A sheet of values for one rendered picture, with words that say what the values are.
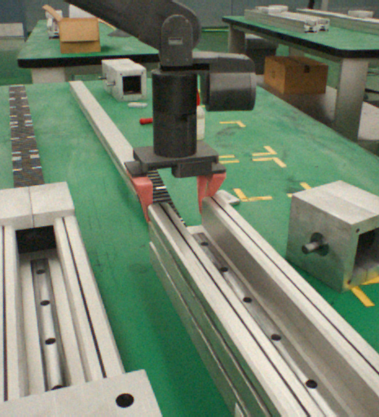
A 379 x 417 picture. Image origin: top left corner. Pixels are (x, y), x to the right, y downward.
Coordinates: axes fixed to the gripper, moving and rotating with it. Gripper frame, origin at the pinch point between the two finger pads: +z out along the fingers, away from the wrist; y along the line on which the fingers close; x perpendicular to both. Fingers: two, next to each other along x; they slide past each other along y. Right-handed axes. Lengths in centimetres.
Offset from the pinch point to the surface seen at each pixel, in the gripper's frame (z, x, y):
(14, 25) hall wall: 61, 1090, -8
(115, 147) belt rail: 1.6, 36.3, -1.3
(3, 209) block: -4.9, -2.0, -22.3
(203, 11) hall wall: 40, 1045, 397
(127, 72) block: -4, 89, 13
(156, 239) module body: -1.0, -8.3, -5.0
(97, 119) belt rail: 2, 60, -1
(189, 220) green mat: 4.6, 6.0, 4.1
